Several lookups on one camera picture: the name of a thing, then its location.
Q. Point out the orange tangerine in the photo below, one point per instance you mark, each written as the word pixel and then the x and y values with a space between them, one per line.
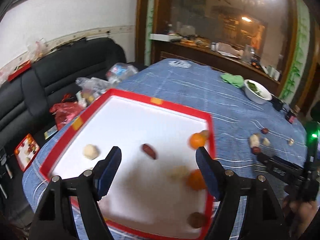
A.
pixel 197 140
pixel 195 181

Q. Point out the white bowl with greens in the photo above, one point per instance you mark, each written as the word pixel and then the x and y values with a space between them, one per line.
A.
pixel 256 92

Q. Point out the green cloth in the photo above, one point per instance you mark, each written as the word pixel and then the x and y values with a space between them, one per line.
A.
pixel 235 80

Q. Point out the wooden sideboard cabinet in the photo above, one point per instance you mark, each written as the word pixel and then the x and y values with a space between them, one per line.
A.
pixel 251 38

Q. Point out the blue plaid tablecloth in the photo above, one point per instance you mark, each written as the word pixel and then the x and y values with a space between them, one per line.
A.
pixel 234 115

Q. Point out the white cake piece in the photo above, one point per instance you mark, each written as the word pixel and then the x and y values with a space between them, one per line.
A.
pixel 266 142

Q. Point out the red white tray box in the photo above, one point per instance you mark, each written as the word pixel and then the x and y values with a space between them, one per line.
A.
pixel 153 136

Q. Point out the clear plastic bag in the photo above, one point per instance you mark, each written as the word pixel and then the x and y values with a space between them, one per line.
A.
pixel 92 88

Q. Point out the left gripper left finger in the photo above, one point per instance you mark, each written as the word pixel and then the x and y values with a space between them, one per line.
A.
pixel 105 171

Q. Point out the beige cylinder cake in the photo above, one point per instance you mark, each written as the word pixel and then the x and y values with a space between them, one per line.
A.
pixel 254 141

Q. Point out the dark red date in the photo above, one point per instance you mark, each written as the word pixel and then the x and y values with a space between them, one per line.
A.
pixel 255 150

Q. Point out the black sofa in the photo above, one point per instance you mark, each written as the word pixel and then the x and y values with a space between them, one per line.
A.
pixel 26 101

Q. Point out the small white cube cake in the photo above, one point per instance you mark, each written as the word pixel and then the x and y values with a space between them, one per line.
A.
pixel 290 142

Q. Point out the dark brown round fruit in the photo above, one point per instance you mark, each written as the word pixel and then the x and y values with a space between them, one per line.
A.
pixel 196 220

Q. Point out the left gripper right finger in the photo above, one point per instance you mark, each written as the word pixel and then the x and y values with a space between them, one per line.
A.
pixel 212 172

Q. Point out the black electronic device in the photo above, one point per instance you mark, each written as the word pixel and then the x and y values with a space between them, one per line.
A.
pixel 277 103

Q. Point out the red plastic bag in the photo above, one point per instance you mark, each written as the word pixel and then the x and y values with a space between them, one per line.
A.
pixel 66 110

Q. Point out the dark jar pink label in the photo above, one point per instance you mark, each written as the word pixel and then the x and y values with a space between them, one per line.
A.
pixel 292 114

